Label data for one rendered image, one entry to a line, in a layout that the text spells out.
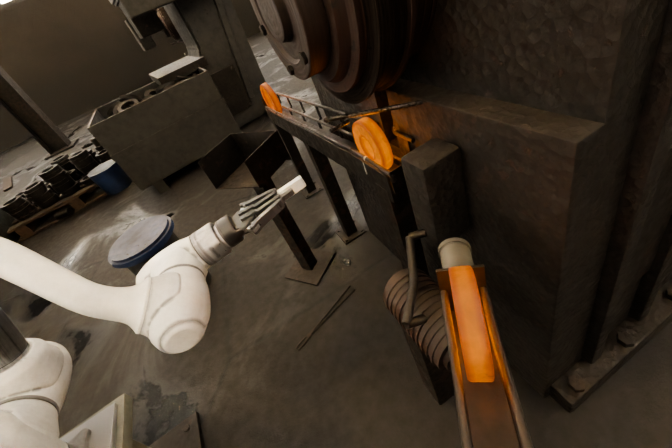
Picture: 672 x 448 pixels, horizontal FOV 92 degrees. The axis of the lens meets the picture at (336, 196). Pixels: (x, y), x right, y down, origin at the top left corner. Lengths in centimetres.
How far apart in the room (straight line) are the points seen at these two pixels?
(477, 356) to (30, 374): 108
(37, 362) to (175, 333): 61
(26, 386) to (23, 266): 50
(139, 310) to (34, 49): 1050
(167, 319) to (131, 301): 8
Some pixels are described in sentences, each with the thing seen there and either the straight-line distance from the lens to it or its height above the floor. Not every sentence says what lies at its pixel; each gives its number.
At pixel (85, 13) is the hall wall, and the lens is 1081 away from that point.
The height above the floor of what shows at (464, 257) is 69.
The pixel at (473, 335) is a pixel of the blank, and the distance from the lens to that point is 46.
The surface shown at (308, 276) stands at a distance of 163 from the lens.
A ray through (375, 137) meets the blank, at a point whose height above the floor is 79.
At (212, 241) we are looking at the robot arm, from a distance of 80.
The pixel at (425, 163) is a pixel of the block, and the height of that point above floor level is 80.
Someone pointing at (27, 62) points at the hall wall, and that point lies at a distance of 1113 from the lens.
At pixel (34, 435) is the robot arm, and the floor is 54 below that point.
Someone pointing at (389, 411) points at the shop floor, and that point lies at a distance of 125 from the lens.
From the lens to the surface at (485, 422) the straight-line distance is 55.
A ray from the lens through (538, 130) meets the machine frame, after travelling 57.
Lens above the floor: 117
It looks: 35 degrees down
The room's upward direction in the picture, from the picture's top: 23 degrees counter-clockwise
